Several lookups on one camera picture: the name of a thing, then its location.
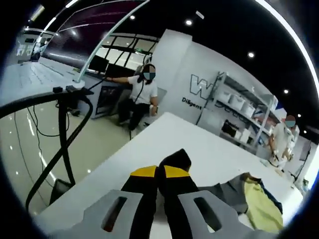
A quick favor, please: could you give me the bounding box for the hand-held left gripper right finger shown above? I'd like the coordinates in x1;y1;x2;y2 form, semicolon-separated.
157;164;277;239

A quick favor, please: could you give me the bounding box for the yellow garment with blue sleeve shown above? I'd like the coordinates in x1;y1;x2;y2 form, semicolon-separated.
159;148;285;231

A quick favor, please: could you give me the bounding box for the long ceiling strip light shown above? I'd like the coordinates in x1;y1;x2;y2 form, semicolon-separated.
258;0;319;84

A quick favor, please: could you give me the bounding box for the white curved partition frame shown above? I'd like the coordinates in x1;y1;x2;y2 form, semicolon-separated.
66;0;152;91

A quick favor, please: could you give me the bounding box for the white box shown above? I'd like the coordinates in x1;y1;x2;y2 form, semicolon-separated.
240;129;252;144

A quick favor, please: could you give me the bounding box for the black bag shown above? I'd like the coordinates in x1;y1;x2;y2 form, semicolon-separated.
221;119;240;137

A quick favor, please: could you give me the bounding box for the metal shelf rack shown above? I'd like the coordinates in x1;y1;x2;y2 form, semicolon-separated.
213;71;281;156

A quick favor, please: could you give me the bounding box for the thin black floor cable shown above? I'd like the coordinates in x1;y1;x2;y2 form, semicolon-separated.
26;104;72;137

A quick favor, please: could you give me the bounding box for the black tripod stand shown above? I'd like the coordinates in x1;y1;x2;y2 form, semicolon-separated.
290;144;313;181

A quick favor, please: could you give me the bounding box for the grey chair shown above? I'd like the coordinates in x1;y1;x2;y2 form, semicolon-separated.
151;87;168;118

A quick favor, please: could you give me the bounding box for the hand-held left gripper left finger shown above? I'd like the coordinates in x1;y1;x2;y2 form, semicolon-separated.
48;165;158;239

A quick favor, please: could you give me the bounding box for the thick black cable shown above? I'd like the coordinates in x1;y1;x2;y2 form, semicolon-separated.
57;98;75;186
0;91;94;212

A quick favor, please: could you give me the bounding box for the grey office desk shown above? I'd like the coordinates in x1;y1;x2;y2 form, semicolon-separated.
91;74;133;120

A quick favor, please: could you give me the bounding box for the black computer monitor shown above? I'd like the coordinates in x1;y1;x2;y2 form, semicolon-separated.
89;56;110;73

